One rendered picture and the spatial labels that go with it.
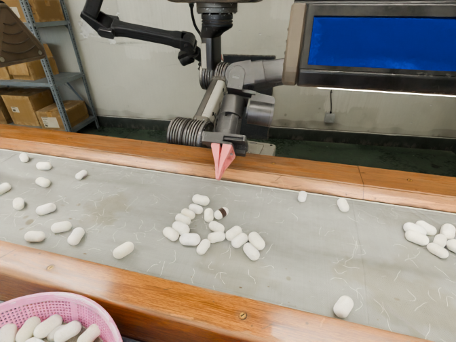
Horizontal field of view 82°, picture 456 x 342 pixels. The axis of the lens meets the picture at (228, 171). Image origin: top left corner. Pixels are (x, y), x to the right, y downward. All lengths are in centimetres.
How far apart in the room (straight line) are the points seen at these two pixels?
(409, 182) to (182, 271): 53
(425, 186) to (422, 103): 209
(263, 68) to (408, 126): 228
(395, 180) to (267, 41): 188
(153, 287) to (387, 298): 34
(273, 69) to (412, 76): 42
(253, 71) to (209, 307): 49
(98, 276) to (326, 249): 38
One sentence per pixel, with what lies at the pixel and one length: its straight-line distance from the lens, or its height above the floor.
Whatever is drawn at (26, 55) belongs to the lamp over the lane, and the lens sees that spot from 48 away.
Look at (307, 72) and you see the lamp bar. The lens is 27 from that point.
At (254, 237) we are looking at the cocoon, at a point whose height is 76.
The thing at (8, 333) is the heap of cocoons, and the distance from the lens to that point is 50.
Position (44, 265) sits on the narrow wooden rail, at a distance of 52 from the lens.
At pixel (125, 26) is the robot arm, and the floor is 103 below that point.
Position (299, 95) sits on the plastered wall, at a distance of 250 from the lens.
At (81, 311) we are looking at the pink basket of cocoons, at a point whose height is 75.
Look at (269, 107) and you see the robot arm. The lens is 63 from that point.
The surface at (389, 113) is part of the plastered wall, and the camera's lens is 272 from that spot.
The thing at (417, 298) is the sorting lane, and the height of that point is 74.
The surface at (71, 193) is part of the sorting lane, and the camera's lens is 71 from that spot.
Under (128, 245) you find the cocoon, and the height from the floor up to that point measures 76.
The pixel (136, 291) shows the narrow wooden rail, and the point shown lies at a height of 76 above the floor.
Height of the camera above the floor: 111
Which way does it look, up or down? 32 degrees down
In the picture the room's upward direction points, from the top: straight up
